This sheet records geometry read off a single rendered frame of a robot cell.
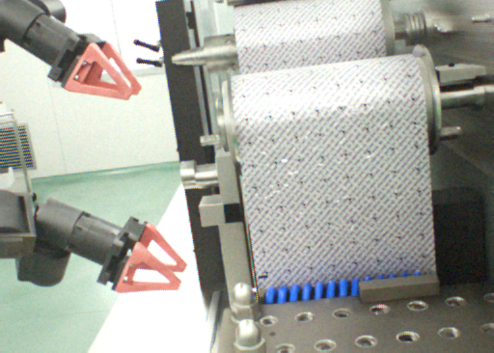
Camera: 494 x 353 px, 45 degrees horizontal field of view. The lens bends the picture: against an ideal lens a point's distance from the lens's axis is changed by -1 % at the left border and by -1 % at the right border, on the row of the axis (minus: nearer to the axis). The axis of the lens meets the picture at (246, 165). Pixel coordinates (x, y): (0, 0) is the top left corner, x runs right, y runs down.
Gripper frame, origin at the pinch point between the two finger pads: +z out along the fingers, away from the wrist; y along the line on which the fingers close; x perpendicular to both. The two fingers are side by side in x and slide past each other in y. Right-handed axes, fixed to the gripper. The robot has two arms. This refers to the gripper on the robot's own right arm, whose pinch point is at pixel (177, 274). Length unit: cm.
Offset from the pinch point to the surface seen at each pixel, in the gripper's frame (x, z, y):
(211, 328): -13.4, 9.5, -15.3
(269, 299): 3.7, 11.9, 4.1
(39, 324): -152, -47, -210
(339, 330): 7.2, 18.7, 12.9
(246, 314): 2.7, 9.2, 8.9
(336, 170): 21.9, 12.8, 1.0
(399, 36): 42, 19, -29
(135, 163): -152, -70, -559
